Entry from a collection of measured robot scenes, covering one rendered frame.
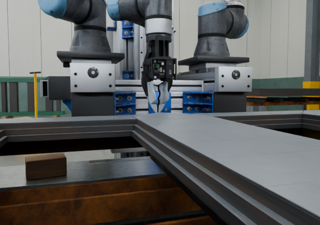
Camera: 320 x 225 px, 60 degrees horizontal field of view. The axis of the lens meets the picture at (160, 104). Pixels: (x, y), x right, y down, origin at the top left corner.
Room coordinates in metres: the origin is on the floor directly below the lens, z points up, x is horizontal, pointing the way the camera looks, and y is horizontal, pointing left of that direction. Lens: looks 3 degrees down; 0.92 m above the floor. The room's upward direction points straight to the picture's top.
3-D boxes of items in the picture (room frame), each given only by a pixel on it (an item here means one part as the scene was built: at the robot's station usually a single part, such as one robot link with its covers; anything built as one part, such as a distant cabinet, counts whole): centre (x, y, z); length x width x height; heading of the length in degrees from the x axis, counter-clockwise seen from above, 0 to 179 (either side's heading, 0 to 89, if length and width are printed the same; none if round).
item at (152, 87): (0.77, 0.02, 0.89); 0.06 x 0.03 x 0.09; 16
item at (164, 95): (0.78, -0.01, 0.89); 0.06 x 0.03 x 0.09; 16
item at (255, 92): (4.43, -2.01, 0.46); 1.66 x 0.84 x 0.91; 107
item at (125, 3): (0.84, 0.09, 1.15); 0.11 x 0.11 x 0.08; 65
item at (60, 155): (0.75, 0.31, 0.71); 0.10 x 0.06 x 0.05; 118
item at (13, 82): (7.28, 3.36, 0.58); 1.60 x 0.60 x 1.17; 102
